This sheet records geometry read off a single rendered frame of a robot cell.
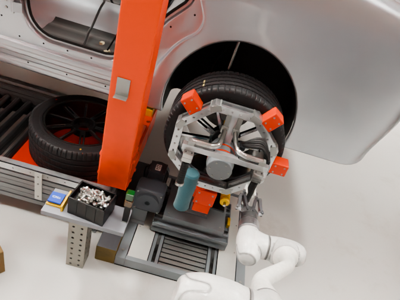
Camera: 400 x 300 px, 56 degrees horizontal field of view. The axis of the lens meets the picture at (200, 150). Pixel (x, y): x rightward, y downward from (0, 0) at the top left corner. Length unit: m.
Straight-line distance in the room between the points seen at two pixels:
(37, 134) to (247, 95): 1.27
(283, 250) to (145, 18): 1.06
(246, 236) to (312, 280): 1.30
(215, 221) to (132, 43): 1.33
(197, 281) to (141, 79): 0.96
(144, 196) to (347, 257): 1.62
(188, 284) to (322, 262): 2.02
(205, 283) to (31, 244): 1.62
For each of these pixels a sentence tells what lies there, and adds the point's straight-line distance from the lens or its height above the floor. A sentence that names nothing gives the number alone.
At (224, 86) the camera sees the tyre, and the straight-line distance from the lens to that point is 1.92.
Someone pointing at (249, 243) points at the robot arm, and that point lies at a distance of 1.58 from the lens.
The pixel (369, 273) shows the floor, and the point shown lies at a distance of 3.16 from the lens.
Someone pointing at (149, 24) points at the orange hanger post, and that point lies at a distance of 1.60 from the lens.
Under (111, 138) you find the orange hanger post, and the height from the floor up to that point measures 0.84.
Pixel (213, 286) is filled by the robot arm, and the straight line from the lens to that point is 1.05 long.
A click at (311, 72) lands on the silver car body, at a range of 2.20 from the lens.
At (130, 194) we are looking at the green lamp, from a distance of 1.90.
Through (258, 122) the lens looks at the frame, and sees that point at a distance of 1.88.
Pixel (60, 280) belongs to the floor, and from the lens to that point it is 2.38.
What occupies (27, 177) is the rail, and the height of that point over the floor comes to 0.33.
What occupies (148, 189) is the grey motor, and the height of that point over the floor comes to 0.41.
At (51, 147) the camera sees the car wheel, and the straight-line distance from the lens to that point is 2.38.
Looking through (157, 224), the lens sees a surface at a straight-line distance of 2.47.
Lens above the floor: 2.01
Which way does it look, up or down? 36 degrees down
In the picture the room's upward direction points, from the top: 18 degrees clockwise
